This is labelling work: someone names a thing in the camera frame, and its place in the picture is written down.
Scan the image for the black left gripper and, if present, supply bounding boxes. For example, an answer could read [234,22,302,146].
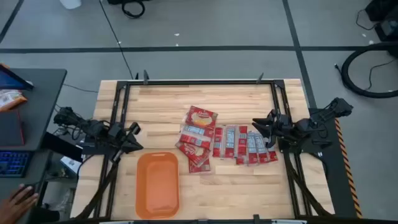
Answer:
[108,121,145,154]

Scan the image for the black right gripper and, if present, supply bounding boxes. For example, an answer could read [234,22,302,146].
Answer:
[251,112,295,139]

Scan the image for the red popcorn bag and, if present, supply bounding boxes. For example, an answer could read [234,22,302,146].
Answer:
[188,159,211,174]
[235,125,249,166]
[266,145,279,163]
[212,126,225,158]

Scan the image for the popcorn bag, popcorn picture front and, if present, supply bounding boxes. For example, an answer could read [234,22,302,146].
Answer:
[185,105,219,130]
[175,141,211,168]

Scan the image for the orange plastic basket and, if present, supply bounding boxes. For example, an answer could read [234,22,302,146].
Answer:
[134,151,180,220]

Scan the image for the small white box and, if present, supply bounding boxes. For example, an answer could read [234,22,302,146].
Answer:
[60,155,83,175]

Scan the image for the black side platform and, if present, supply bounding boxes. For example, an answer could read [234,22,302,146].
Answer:
[278,106,363,219]

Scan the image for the yellow black hazard tape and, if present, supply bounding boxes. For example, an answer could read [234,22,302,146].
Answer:
[333,118,364,219]

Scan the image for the large black hoop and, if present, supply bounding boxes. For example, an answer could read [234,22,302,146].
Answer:
[340,41,398,100]

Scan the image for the black side desk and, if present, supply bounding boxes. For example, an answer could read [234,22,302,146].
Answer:
[0,68,68,224]

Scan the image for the blue backlit keyboard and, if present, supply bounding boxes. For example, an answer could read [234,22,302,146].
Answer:
[0,150,32,179]

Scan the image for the dark red-edged pad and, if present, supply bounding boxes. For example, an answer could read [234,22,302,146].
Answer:
[0,110,25,147]

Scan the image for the orange snack bag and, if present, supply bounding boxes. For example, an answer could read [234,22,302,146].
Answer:
[0,89,29,113]

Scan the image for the laptop with blue screen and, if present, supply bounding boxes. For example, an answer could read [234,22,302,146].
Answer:
[0,63,35,92]

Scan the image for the person's hand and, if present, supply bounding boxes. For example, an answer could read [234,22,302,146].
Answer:
[0,183,40,224]

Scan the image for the white container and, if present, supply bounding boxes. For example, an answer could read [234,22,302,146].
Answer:
[59,0,83,10]

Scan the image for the black equipment case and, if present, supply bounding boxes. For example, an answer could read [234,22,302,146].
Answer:
[364,0,398,43]

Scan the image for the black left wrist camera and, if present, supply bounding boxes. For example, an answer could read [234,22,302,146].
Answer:
[108,122,124,139]

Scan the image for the black metal table frame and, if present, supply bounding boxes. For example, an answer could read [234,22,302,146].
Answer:
[75,78,336,220]

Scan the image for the long thin black cable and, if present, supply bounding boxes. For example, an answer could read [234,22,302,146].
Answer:
[99,0,135,80]

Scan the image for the thin black floor cable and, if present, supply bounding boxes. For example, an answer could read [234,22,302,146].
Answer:
[333,58,398,91]

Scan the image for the coiled black cable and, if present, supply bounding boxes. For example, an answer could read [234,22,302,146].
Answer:
[121,0,146,19]

